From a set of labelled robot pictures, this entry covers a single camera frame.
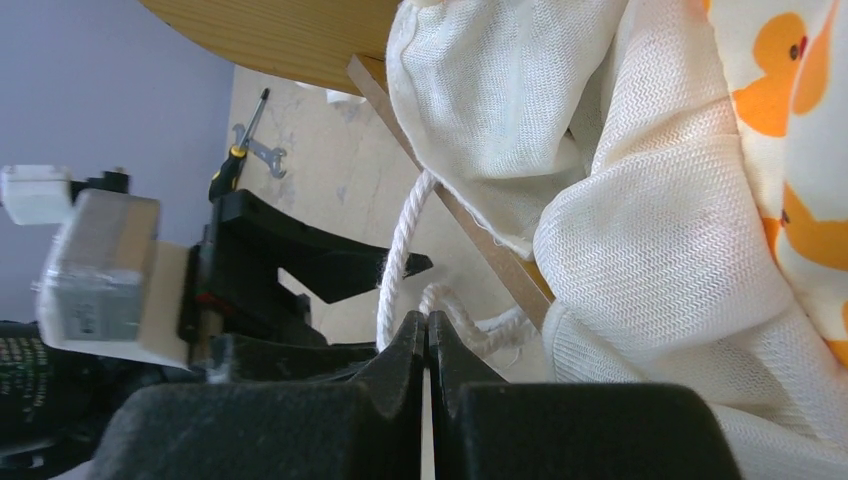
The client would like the small orange patterned pillow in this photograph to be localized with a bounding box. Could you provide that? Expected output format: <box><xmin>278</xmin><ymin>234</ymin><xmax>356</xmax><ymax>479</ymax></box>
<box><xmin>296</xmin><ymin>82</ymin><xmax>366</xmax><ymax>105</ymax></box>

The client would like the yellow black screwdriver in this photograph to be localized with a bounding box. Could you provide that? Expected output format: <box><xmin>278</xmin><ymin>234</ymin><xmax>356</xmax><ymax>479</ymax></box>
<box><xmin>208</xmin><ymin>88</ymin><xmax>270</xmax><ymax>203</ymax></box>

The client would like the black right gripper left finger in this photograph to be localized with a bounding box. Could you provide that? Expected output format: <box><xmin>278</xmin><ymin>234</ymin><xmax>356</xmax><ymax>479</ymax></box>
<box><xmin>89</xmin><ymin>311</ymin><xmax>426</xmax><ymax>479</ymax></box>

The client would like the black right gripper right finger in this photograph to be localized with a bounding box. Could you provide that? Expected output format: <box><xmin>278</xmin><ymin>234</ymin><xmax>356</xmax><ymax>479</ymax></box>
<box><xmin>427</xmin><ymin>312</ymin><xmax>741</xmax><ymax>479</ymax></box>

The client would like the wooden pet bed frame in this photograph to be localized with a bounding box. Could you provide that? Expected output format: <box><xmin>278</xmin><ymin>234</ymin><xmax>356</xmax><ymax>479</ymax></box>
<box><xmin>139</xmin><ymin>0</ymin><xmax>556</xmax><ymax>333</ymax></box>

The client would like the silver open-end wrench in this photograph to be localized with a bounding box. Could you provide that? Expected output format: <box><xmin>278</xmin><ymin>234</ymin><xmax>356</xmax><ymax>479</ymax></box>
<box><xmin>231</xmin><ymin>123</ymin><xmax>287</xmax><ymax>179</ymax></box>

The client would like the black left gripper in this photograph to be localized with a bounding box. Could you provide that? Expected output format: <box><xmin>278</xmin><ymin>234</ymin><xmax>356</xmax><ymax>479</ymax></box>
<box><xmin>178</xmin><ymin>188</ymin><xmax>435</xmax><ymax>386</ymax></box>

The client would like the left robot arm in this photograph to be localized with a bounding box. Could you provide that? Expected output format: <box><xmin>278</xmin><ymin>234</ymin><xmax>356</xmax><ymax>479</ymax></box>
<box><xmin>1</xmin><ymin>189</ymin><xmax>427</xmax><ymax>479</ymax></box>

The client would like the orange patterned white blanket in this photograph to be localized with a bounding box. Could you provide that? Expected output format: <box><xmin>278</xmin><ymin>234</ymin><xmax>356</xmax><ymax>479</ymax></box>
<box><xmin>376</xmin><ymin>1</ymin><xmax>847</xmax><ymax>479</ymax></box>

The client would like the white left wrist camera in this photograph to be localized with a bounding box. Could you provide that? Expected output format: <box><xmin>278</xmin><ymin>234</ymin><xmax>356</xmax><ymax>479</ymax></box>
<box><xmin>1</xmin><ymin>165</ymin><xmax>190</xmax><ymax>369</ymax></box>

